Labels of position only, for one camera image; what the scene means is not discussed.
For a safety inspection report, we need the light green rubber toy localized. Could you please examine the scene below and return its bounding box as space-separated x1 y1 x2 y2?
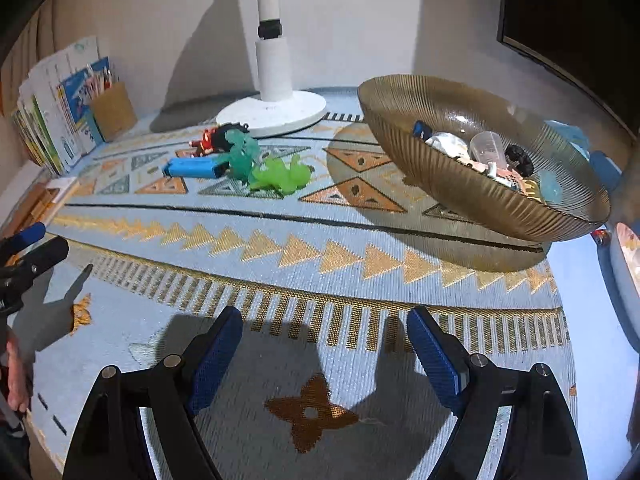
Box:
248 154 316 196

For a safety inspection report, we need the red black-haired figurine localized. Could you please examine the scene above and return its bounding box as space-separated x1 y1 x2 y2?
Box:
189 122 251 157

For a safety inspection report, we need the light blue plastic piece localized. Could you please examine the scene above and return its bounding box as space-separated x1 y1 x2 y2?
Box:
537 170 563 206

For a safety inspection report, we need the blue patterned mat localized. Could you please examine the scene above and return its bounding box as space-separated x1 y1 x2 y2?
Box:
25 87 578 480

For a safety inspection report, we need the blue lighter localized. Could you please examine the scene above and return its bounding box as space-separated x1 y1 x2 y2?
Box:
162 156 227 179

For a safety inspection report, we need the bunch of pens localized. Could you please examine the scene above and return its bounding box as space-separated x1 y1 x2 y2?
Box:
85 62 117 96

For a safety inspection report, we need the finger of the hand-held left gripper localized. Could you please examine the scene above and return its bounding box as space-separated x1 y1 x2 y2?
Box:
0 221 47 261
0 236 70 286

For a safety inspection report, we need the black and white figurine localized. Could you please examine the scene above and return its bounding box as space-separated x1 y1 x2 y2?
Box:
462 144 536 193

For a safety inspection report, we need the amber ribbed glass bowl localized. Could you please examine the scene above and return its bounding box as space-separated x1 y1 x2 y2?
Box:
357 74 612 243

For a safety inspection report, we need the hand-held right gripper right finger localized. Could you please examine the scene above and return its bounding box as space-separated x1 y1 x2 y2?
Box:
406 305 590 480

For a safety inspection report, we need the clear plastic cup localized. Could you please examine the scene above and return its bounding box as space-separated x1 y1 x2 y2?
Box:
468 131 506 168

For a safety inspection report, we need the blue pouch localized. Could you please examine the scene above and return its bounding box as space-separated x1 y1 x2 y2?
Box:
587 149 626 183

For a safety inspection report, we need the brown pen holder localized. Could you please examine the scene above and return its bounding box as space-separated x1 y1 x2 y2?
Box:
89 81 138 143

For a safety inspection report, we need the person's left hand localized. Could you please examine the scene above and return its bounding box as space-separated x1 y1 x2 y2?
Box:
2 330 33 413

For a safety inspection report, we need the white round plate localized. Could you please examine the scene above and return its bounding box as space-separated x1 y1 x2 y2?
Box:
609 222 640 321

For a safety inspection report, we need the white and orange box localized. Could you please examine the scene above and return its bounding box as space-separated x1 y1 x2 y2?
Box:
44 177 81 203

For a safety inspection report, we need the teal rubber toy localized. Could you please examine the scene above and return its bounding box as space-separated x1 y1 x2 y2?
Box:
215 130 261 183

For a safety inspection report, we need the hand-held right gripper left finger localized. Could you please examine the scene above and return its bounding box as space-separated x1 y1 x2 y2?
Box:
62 306 244 480

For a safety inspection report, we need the black monitor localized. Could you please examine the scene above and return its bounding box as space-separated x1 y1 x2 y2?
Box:
496 0 640 141

